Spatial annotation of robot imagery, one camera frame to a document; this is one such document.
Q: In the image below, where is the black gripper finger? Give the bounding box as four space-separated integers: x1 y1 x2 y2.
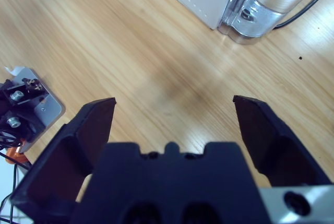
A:
233 95 332 188
10 97 117 224

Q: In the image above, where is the orange black cable bundle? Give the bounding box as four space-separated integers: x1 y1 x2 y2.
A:
0 129 33 172

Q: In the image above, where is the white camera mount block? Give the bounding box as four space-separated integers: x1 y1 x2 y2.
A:
10 66 66 154

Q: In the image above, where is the thin black cable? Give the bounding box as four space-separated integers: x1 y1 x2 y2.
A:
0 162 31 224

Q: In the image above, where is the black machine power cable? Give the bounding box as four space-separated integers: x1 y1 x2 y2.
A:
273 0 334 29

